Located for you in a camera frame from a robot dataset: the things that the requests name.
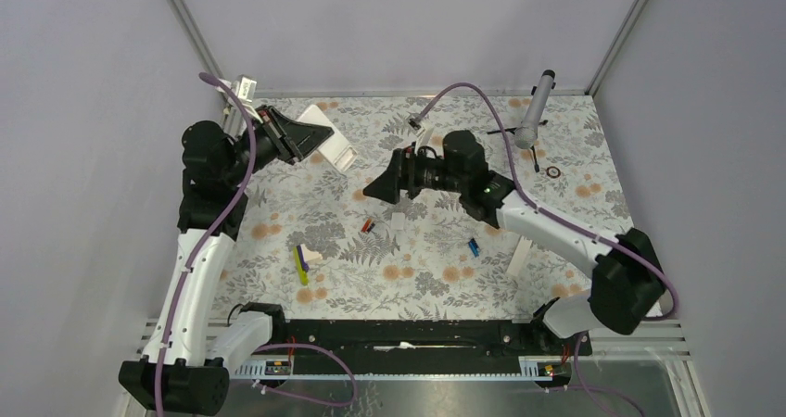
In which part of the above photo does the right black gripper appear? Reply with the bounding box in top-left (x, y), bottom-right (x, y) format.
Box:
top-left (362, 143), bottom-right (465, 205)

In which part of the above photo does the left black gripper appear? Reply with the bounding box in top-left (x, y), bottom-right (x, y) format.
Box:
top-left (223, 105), bottom-right (333, 185)

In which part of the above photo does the white battery cover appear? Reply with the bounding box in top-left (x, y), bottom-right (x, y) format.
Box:
top-left (390, 212), bottom-right (406, 231)

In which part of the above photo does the white remote control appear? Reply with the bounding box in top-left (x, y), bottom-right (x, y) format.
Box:
top-left (297, 105), bottom-right (358, 173)

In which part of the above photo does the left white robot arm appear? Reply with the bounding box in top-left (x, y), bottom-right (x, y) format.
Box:
top-left (118, 105), bottom-right (341, 416)

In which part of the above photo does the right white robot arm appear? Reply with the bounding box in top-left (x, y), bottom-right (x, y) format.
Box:
top-left (362, 130), bottom-right (667, 354)

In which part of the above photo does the blue battery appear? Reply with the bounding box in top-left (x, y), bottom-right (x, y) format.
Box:
top-left (468, 238), bottom-right (479, 258)

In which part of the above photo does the purple green block stack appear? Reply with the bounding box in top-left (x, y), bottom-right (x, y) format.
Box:
top-left (292, 245), bottom-right (323, 286)

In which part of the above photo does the white rectangular stick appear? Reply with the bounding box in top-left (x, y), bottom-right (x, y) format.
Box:
top-left (505, 236), bottom-right (532, 278)

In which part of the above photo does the grey microphone on stand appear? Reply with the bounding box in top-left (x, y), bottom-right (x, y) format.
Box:
top-left (488, 69), bottom-right (556, 173)

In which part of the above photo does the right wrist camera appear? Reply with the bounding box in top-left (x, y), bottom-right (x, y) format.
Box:
top-left (407, 113), bottom-right (434, 151)

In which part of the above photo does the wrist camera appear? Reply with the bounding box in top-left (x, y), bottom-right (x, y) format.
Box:
top-left (407, 113), bottom-right (434, 151)
top-left (222, 74), bottom-right (257, 105)

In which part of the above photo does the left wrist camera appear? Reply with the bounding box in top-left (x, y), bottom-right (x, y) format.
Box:
top-left (222, 74), bottom-right (257, 105)

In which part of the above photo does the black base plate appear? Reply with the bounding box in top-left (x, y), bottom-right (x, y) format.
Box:
top-left (236, 320), bottom-right (591, 380)

